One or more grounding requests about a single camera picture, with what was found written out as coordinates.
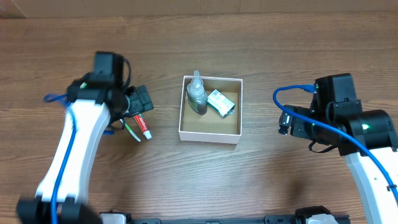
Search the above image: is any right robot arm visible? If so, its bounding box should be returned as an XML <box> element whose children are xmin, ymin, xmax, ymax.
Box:
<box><xmin>273</xmin><ymin>73</ymin><xmax>397</xmax><ymax>223</ymax></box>

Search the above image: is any red green toothpaste tube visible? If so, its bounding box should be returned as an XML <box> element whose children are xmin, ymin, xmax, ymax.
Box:
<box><xmin>134</xmin><ymin>114</ymin><xmax>152</xmax><ymax>140</ymax></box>

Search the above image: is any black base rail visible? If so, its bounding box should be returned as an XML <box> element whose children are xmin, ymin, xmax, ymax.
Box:
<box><xmin>99</xmin><ymin>211</ymin><xmax>351</xmax><ymax>224</ymax></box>

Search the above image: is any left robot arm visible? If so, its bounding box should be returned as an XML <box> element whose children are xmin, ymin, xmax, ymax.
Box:
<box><xmin>16</xmin><ymin>52</ymin><xmax>154</xmax><ymax>224</ymax></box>

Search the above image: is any white cardboard box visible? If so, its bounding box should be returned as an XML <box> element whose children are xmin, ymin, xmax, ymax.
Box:
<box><xmin>178</xmin><ymin>75</ymin><xmax>243</xmax><ymax>144</ymax></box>

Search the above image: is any green white toothbrush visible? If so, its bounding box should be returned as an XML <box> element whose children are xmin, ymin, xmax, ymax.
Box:
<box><xmin>119</xmin><ymin>119</ymin><xmax>141</xmax><ymax>142</ymax></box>

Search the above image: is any green white soap bar pack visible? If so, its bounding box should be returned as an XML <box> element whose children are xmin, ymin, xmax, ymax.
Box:
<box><xmin>207</xmin><ymin>90</ymin><xmax>235</xmax><ymax>118</ymax></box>

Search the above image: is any blue disposable razor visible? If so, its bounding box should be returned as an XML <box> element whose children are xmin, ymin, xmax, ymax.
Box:
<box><xmin>103</xmin><ymin>130</ymin><xmax>114</xmax><ymax>135</ymax></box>

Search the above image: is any clear soap pump bottle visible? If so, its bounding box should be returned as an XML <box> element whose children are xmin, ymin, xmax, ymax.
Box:
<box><xmin>187</xmin><ymin>70</ymin><xmax>208</xmax><ymax>115</ymax></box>

